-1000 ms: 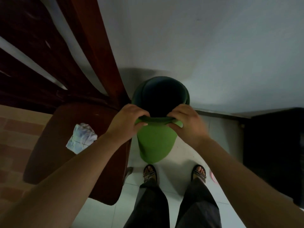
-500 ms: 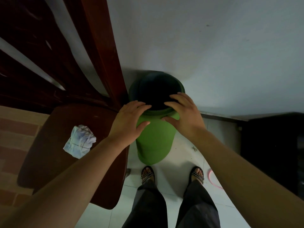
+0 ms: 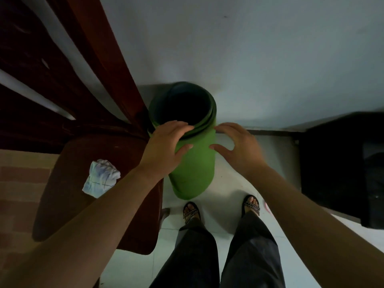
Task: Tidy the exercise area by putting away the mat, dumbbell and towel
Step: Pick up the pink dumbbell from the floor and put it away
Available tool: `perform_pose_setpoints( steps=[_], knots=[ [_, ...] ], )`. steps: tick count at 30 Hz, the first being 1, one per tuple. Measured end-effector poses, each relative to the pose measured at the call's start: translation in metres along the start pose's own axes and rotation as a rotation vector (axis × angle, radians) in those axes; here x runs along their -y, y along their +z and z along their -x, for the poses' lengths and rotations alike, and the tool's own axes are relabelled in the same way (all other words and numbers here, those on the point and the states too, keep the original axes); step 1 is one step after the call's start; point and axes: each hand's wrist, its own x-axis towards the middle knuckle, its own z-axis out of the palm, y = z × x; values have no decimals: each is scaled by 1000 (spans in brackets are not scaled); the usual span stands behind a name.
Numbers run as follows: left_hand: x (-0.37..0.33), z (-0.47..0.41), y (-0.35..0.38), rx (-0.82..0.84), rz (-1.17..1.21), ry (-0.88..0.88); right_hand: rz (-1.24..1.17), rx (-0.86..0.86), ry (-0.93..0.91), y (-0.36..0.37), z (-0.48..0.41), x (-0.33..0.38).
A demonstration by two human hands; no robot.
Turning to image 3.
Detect person's right hand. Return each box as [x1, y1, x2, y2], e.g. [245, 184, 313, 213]
[209, 122, 269, 179]

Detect person's left hand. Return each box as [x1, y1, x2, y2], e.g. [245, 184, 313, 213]
[136, 120, 195, 185]

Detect green mat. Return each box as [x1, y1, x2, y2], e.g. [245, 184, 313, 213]
[148, 82, 217, 201]

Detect person's right forearm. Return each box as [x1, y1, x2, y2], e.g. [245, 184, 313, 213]
[248, 164, 384, 288]

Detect person's left forearm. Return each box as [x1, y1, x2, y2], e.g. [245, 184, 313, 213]
[0, 165, 160, 288]

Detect person's left foot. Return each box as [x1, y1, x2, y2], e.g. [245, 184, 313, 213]
[183, 202, 201, 223]

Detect person's foot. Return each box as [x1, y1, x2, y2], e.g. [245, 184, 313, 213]
[183, 202, 201, 223]
[242, 195, 260, 216]

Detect person's right foot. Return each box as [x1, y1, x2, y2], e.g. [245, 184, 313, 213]
[242, 195, 260, 216]

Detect crumpled white cloth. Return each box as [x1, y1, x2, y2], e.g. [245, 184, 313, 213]
[82, 159, 121, 199]

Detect dark grey trousers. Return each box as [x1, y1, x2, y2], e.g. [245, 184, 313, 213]
[149, 210, 286, 288]

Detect dark red wooden chair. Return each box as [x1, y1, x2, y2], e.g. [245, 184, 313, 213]
[0, 0, 171, 288]

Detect black cabinet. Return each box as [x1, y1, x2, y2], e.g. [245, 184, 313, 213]
[299, 111, 384, 230]

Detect black strappy sandal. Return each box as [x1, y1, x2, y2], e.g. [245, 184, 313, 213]
[183, 201, 200, 225]
[241, 194, 261, 218]

